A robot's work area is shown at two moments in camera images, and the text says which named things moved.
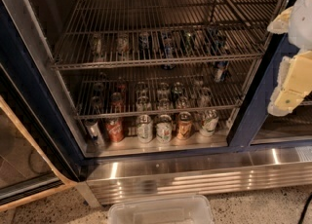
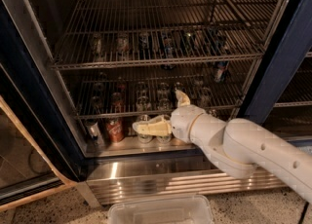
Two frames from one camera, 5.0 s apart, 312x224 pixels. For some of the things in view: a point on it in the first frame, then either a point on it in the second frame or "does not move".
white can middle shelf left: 97,47 does not move
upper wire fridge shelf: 123,25 does not move
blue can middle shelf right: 219,47 does not move
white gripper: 304,23 -> 182,123
